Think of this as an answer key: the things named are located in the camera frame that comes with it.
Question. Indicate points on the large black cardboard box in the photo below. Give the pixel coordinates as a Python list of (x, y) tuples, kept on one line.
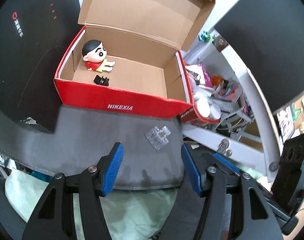
[(29, 80)]

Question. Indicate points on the cartoon boy figurine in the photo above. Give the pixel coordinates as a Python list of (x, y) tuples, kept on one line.
[(92, 48)]

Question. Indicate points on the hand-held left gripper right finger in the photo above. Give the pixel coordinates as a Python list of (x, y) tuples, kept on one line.
[(192, 170)]

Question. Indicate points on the red round tin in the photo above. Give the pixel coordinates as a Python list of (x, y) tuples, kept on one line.
[(189, 118)]

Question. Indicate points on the pile of small colourful packets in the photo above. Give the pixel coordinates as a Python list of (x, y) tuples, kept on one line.
[(227, 87)]

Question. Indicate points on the red cardboard shoebox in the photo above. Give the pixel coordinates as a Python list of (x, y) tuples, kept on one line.
[(122, 105)]

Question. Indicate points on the small green blue toy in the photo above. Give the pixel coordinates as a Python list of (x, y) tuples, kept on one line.
[(204, 36)]

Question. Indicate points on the cartoon sticker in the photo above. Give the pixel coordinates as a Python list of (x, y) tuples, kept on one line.
[(224, 146)]

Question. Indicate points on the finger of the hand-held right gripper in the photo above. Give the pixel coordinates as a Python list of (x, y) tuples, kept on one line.
[(227, 163)]

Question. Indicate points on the black monitor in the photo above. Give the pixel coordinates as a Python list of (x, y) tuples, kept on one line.
[(267, 42)]

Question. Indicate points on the green fleece blanket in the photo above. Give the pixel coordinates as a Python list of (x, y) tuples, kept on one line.
[(134, 212)]

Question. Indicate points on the white round lids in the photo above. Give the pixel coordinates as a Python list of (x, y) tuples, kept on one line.
[(204, 107)]

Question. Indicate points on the small black plastic holder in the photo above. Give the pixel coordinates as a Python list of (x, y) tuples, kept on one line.
[(100, 80)]

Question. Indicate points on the white shelf frame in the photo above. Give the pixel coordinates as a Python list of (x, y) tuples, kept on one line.
[(204, 137)]

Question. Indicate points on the pink packet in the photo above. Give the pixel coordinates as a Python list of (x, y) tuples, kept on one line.
[(200, 73)]

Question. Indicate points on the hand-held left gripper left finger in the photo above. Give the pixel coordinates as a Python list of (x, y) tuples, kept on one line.
[(113, 170)]

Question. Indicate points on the small framed card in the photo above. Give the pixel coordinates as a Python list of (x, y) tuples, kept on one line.
[(220, 43)]

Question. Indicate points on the grey chair armrest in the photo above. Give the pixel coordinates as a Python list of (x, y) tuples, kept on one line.
[(2, 200)]

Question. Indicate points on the grey leather desk mat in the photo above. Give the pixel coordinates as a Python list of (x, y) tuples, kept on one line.
[(79, 150)]

